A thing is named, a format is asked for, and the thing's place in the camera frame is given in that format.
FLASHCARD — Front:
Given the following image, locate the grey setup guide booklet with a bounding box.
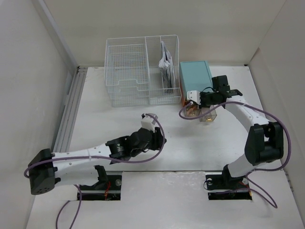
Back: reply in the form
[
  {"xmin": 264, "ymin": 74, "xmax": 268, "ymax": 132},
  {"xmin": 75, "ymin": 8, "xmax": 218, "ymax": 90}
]
[{"xmin": 158, "ymin": 41, "xmax": 175, "ymax": 88}]

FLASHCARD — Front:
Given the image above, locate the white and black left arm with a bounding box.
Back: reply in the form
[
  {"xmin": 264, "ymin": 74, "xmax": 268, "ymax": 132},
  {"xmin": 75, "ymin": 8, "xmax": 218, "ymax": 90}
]
[{"xmin": 24, "ymin": 127, "xmax": 166, "ymax": 195}]

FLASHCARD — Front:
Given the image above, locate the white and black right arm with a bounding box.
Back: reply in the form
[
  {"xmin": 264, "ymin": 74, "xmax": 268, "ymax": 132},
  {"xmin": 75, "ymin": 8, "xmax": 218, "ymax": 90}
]
[{"xmin": 200, "ymin": 75, "xmax": 284, "ymax": 190}]

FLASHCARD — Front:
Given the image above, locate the teal mini drawer cabinet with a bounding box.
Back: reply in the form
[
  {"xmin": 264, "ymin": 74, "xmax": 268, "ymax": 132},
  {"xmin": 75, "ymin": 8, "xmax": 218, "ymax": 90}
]
[{"xmin": 179, "ymin": 61, "xmax": 213, "ymax": 106}]

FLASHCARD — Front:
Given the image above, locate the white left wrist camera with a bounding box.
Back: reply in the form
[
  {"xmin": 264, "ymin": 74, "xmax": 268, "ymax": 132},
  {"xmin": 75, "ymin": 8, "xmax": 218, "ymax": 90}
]
[{"xmin": 141, "ymin": 113, "xmax": 158, "ymax": 132}]

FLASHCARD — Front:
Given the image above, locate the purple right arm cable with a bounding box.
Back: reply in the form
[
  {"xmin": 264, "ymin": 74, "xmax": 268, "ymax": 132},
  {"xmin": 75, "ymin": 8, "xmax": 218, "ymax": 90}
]
[{"xmin": 178, "ymin": 100, "xmax": 293, "ymax": 209}]

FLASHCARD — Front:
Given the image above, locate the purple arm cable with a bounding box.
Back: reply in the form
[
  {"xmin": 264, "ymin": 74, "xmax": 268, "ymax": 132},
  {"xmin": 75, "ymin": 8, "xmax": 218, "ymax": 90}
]
[
  {"xmin": 23, "ymin": 113, "xmax": 165, "ymax": 229},
  {"xmin": 178, "ymin": 100, "xmax": 293, "ymax": 209}
]

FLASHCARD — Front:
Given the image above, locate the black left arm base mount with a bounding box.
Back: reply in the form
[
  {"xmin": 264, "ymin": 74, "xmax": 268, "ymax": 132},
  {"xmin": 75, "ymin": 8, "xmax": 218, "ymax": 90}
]
[{"xmin": 77, "ymin": 165, "xmax": 122, "ymax": 201}]

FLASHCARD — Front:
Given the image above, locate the white wire mesh organizer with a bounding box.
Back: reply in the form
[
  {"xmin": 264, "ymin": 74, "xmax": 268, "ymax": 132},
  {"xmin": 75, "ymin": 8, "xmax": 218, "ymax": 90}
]
[{"xmin": 104, "ymin": 35, "xmax": 182, "ymax": 107}]

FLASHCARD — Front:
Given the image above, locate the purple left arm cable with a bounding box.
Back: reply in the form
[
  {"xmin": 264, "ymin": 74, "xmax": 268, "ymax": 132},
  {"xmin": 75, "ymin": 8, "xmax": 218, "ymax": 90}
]
[{"xmin": 23, "ymin": 113, "xmax": 165, "ymax": 229}]

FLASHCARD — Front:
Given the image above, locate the aluminium rail frame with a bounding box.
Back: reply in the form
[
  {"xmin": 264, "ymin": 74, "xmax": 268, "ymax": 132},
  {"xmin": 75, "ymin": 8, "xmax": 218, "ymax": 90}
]
[{"xmin": 51, "ymin": 66, "xmax": 88, "ymax": 152}]

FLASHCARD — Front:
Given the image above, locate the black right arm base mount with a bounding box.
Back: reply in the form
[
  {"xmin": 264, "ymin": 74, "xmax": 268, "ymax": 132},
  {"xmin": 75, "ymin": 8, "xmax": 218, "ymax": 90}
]
[{"xmin": 204, "ymin": 172, "xmax": 252, "ymax": 201}]

